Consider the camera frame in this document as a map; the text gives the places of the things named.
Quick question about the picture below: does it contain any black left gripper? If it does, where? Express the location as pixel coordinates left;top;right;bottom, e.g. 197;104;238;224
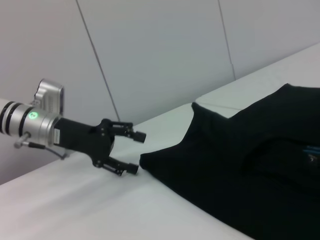
53;117;147;177

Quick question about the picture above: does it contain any thin left wrist cable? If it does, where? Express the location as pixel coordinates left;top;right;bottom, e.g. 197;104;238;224
28;141;70;161

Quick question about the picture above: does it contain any black shirt with FREE! print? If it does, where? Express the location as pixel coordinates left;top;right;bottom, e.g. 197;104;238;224
139;83;320;240

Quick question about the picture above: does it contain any silver left wrist cable connector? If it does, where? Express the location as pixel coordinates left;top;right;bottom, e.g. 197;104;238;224
13;132;33;149

